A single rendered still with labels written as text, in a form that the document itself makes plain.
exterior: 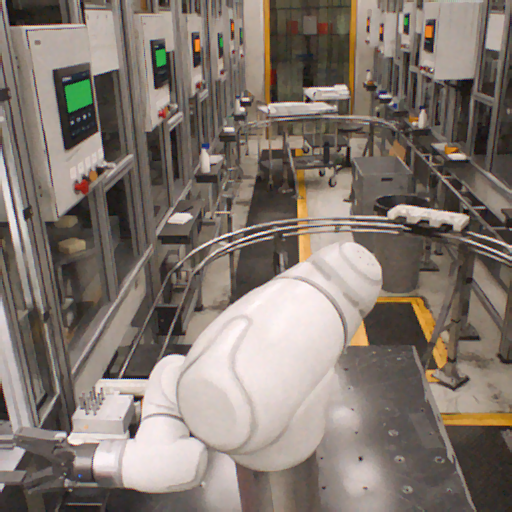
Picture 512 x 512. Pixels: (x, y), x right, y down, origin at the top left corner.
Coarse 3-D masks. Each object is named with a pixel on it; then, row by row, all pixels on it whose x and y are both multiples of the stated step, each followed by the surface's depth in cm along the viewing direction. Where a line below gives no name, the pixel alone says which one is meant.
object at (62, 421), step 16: (0, 48) 119; (0, 64) 119; (0, 80) 119; (16, 128) 126; (16, 144) 126; (16, 160) 126; (32, 208) 134; (32, 224) 134; (32, 240) 134; (48, 288) 142; (48, 304) 143; (48, 320) 142; (0, 384) 138; (64, 384) 152; (0, 400) 138; (64, 400) 152; (0, 416) 139; (64, 416) 153; (16, 496) 159
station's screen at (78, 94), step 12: (84, 72) 158; (72, 84) 149; (84, 84) 158; (72, 96) 149; (84, 96) 158; (72, 108) 149; (84, 108) 158; (72, 120) 149; (84, 120) 158; (72, 132) 149; (84, 132) 158
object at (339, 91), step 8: (312, 88) 779; (320, 88) 774; (328, 88) 763; (336, 88) 729; (344, 88) 708; (304, 96) 782; (312, 96) 719; (320, 96) 717; (328, 96) 709; (336, 96) 710; (344, 96) 711; (336, 104) 789; (304, 120) 794; (304, 128) 799; (304, 136) 794; (312, 136) 728; (328, 136) 789; (304, 144) 807; (312, 144) 733; (344, 144) 738; (312, 152) 736; (344, 160) 744
